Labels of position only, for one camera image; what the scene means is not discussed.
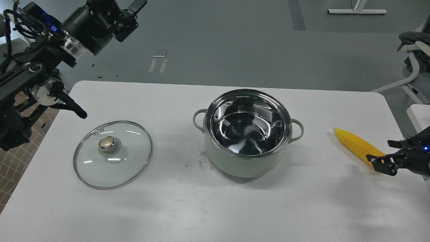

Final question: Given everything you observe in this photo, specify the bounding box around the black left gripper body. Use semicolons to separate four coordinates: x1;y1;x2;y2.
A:
60;0;138;56

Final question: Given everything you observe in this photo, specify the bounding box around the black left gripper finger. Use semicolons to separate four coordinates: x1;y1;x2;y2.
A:
121;0;147;15

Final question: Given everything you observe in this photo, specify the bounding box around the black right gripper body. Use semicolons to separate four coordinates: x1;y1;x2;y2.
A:
400;127;430;177

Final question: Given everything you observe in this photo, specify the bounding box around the yellow plastic corn cob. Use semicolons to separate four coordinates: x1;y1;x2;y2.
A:
333;127;386;167

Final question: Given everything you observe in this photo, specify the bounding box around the glass pot lid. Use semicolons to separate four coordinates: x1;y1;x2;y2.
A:
73;120;153;190

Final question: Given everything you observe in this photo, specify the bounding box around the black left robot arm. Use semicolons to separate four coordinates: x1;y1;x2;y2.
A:
0;0;147;151

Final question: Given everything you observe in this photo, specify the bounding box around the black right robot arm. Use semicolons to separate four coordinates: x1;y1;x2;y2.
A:
366;127;430;177

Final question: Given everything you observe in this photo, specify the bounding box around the pale green steel pot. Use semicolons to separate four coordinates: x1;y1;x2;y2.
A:
192;89;305;178

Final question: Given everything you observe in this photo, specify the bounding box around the white chair with clothes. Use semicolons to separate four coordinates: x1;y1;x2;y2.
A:
371;23;429;105

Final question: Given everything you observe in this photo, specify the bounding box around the white table leg base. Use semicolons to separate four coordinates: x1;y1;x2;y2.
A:
327;0;387;15

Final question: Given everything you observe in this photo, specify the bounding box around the beige checkered cloth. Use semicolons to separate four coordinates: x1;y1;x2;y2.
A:
0;108;59;211

